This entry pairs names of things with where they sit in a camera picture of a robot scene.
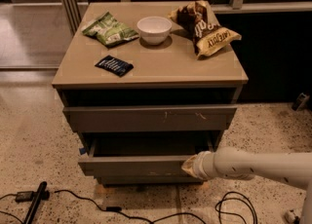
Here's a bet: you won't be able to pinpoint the grey drawer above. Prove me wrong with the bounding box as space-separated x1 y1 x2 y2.
78 139 209 178
63 105 237 132

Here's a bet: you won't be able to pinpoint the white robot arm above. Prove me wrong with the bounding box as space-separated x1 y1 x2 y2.
181 147 312 224

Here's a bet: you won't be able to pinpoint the grey top drawer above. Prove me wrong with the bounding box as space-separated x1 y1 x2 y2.
63 105 237 132

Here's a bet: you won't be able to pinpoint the grey drawer cabinet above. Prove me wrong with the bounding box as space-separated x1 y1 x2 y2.
51 1 250 186

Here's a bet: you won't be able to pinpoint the blue tape piece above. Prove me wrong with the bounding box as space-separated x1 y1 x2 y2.
79 148 86 155

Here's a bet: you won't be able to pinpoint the white power strip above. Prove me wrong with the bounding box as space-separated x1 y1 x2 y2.
285 208 301 224

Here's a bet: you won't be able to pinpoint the dark blue snack packet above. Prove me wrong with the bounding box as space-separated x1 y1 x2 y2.
95 56 134 77

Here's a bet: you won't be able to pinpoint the brown yellow chip bag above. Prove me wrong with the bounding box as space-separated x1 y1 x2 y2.
169 0 242 58

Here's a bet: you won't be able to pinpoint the white bowl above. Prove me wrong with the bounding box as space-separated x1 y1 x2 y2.
136 17 172 45

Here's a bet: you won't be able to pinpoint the black rod on floor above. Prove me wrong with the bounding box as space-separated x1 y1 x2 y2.
22 181 50 224

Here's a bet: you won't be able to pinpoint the green chip bag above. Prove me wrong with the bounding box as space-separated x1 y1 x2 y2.
81 12 139 48

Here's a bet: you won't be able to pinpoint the black power adapter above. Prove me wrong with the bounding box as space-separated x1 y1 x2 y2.
15 191 34 203

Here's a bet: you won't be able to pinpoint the black floor cable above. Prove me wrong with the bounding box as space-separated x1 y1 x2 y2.
53 188 259 224

